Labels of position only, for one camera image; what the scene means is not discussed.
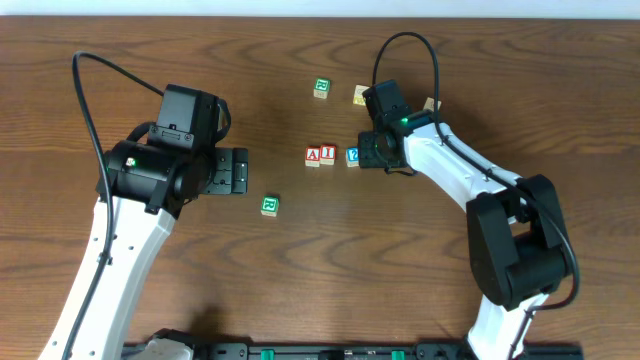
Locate blue number 2 block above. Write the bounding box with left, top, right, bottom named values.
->
left=346, top=147, right=359, bottom=167

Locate red letter I block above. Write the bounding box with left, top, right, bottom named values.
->
left=320, top=145, right=337, bottom=165

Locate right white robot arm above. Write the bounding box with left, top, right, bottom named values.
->
left=358, top=110, right=579, bottom=359

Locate yellow letter block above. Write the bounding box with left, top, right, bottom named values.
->
left=353, top=85, right=369, bottom=106

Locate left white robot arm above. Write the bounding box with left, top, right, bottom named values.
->
left=40, top=140, right=249, bottom=359

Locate plain wooden letter block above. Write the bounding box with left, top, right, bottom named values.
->
left=423, top=97, right=442, bottom=112

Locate red letter A block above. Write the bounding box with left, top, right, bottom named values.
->
left=305, top=147, right=321, bottom=167

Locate near green R block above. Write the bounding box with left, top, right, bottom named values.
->
left=261, top=196, right=279, bottom=217

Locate far green letter block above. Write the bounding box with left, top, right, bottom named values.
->
left=313, top=78, right=331, bottom=99

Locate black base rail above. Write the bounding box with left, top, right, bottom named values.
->
left=124, top=328, right=584, bottom=360

